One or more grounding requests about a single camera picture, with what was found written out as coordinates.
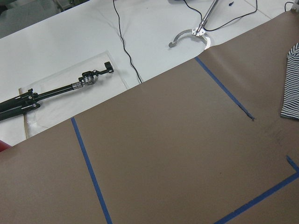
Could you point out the navy white striped polo shirt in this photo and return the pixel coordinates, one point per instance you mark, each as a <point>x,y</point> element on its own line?
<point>290,106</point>

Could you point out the silver grabber claw tool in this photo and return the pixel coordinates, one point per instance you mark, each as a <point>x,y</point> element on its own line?
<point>198,31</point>

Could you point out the clear plastic sheet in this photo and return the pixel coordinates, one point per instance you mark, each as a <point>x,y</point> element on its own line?
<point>57,109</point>

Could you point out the black folded tripod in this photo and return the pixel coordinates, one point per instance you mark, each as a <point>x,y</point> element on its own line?
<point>28,101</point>

